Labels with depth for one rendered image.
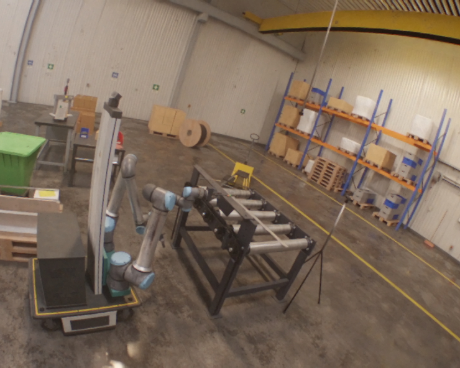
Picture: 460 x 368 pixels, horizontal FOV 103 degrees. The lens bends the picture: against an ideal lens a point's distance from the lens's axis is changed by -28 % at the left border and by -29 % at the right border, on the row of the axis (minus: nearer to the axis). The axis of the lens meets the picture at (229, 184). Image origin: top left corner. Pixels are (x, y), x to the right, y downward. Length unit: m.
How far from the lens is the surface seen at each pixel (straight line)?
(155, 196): 1.67
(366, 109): 10.61
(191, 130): 9.02
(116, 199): 2.31
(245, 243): 2.14
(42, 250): 1.85
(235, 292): 2.61
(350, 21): 9.71
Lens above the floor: 2.01
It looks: 18 degrees down
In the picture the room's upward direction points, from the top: 18 degrees clockwise
